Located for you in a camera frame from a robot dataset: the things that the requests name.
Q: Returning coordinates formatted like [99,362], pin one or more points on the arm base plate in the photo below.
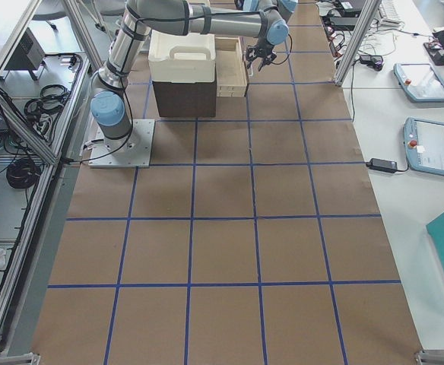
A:
[134,152]

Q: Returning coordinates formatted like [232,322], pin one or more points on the black power adapter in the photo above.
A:
[386,166]

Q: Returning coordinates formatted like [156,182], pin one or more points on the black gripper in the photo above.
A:
[262,51]

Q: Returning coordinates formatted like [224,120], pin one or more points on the wooden drawer with white handle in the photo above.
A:
[232,76]

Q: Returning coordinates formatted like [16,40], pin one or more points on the teach pendant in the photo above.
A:
[424,145]
[420,82]

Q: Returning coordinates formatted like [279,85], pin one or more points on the upper teach pendant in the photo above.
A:
[420,82]

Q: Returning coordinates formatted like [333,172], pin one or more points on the grey metal box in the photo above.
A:
[27,56]

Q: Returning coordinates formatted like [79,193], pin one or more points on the lower teach pendant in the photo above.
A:
[424,145]

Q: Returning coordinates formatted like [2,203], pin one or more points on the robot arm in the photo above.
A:
[264,21]

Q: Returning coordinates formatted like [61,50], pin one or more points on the aluminium frame post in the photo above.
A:
[362,25]

